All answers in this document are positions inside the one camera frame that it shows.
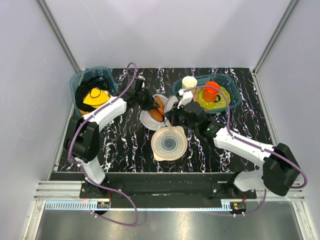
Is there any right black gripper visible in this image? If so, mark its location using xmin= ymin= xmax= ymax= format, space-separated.
xmin=165 ymin=101 xmax=198 ymax=133

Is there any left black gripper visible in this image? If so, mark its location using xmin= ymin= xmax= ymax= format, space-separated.
xmin=135 ymin=86 xmax=160 ymax=112

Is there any white mesh laundry bag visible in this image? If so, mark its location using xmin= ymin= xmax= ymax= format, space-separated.
xmin=139 ymin=94 xmax=178 ymax=131

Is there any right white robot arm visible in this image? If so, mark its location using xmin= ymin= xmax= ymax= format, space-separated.
xmin=164 ymin=94 xmax=300 ymax=199

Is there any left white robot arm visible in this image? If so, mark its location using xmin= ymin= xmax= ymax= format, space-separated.
xmin=63 ymin=77 xmax=160 ymax=198

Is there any peach brown bra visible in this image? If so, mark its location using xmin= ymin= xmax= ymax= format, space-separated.
xmin=148 ymin=96 xmax=165 ymax=122

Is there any pink blue swirl plate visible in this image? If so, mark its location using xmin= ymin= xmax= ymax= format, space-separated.
xmin=151 ymin=126 xmax=188 ymax=162

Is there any cream yellow mug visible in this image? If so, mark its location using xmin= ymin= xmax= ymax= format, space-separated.
xmin=181 ymin=76 xmax=198 ymax=89

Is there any orange cup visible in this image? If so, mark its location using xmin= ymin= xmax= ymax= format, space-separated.
xmin=202 ymin=81 xmax=221 ymax=103

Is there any yellow cloth in bin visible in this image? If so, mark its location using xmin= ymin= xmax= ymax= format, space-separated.
xmin=79 ymin=87 xmax=111 ymax=115

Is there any yellow green plate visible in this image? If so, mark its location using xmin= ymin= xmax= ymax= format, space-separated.
xmin=193 ymin=86 xmax=231 ymax=113

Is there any black cloth in bin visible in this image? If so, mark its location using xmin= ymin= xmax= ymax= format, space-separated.
xmin=75 ymin=77 xmax=107 ymax=108

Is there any right teal plastic bin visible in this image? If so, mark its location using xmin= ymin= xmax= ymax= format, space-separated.
xmin=172 ymin=73 xmax=242 ymax=115

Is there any teal plastic bin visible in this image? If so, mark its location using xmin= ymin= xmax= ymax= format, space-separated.
xmin=172 ymin=73 xmax=242 ymax=115
xmin=69 ymin=66 xmax=118 ymax=116

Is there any left teal plastic bin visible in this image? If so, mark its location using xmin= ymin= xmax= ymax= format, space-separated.
xmin=69 ymin=66 xmax=118 ymax=116

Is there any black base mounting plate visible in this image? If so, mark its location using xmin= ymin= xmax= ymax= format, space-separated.
xmin=79 ymin=172 xmax=257 ymax=200

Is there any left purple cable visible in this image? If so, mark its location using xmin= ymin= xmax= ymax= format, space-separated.
xmin=67 ymin=62 xmax=140 ymax=228

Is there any purple cable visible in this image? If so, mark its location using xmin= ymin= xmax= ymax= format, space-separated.
xmin=67 ymin=62 xmax=140 ymax=228
xmin=182 ymin=86 xmax=308 ymax=217

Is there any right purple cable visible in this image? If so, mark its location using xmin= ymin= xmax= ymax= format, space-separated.
xmin=182 ymin=86 xmax=308 ymax=217

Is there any white slotted cable duct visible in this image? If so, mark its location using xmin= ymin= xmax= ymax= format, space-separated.
xmin=45 ymin=200 xmax=232 ymax=212

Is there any left aluminium frame post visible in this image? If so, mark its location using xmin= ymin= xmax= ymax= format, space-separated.
xmin=36 ymin=0 xmax=81 ymax=73

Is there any aluminium frame post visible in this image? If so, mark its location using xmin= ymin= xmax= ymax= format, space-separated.
xmin=36 ymin=0 xmax=81 ymax=73
xmin=252 ymin=0 xmax=300 ymax=75

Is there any right aluminium frame post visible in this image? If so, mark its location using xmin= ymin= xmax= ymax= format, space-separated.
xmin=252 ymin=0 xmax=300 ymax=75

